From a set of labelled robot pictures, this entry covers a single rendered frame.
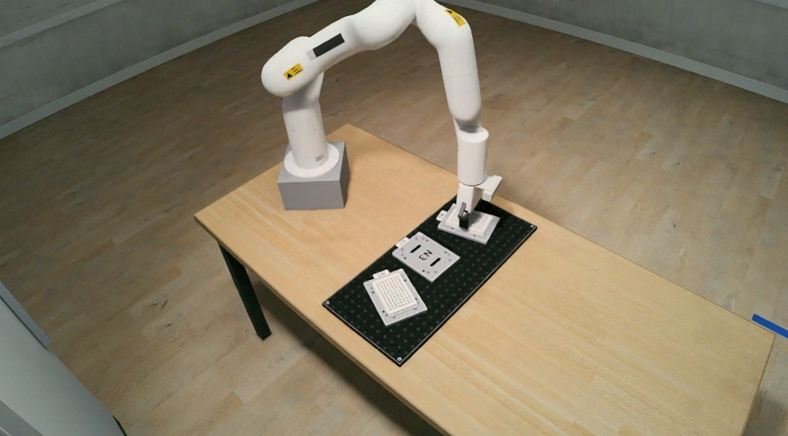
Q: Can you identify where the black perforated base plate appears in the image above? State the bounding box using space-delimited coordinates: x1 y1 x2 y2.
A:
321 194 538 367

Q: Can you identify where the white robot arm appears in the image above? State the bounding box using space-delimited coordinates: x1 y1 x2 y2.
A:
262 0 502 202

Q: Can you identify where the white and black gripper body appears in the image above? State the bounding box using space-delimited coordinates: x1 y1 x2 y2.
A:
456 181 483 214

